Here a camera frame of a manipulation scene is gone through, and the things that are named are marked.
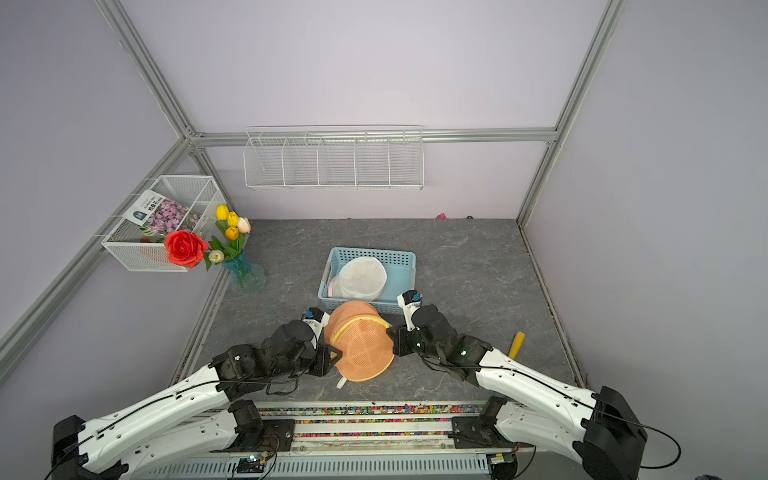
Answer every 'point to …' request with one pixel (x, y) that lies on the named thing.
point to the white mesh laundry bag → (359, 279)
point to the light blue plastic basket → (401, 266)
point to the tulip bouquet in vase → (245, 273)
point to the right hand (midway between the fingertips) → (386, 330)
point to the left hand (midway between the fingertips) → (338, 357)
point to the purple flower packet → (159, 215)
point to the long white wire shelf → (367, 157)
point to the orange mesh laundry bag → (358, 330)
